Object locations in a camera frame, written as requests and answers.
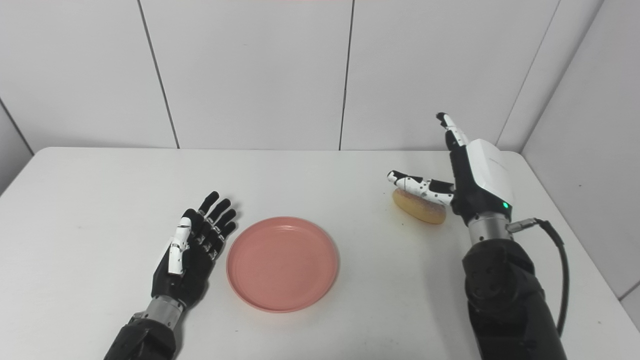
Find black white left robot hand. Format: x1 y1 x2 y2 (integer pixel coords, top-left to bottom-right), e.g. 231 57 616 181
151 191 238 308

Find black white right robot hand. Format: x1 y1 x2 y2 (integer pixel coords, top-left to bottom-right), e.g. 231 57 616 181
387 112 516 228

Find golden bread roll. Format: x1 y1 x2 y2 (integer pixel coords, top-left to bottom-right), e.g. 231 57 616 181
392 187 447 225

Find pink round plate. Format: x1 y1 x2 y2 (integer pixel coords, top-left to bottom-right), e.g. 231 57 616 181
226 216 341 314

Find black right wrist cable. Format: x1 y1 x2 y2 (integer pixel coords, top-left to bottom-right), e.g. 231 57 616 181
506 217 571 338

